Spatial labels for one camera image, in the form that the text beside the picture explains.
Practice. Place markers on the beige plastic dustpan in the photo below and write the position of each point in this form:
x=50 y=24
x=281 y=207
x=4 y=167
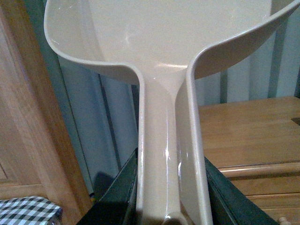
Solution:
x=175 y=191

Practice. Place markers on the wooden drawer knob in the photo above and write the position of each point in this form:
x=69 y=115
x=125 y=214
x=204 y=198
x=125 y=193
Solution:
x=283 y=221

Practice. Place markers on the black white checkered bedsheet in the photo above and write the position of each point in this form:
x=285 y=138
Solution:
x=31 y=210

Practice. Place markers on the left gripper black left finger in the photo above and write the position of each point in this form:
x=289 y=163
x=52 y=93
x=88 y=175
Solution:
x=117 y=205

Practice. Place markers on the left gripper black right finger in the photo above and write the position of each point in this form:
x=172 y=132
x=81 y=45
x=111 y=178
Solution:
x=229 y=206

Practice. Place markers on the wooden bed headboard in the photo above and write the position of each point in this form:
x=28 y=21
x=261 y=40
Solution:
x=36 y=154

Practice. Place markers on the wooden nightstand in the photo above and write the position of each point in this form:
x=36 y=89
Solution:
x=256 y=145

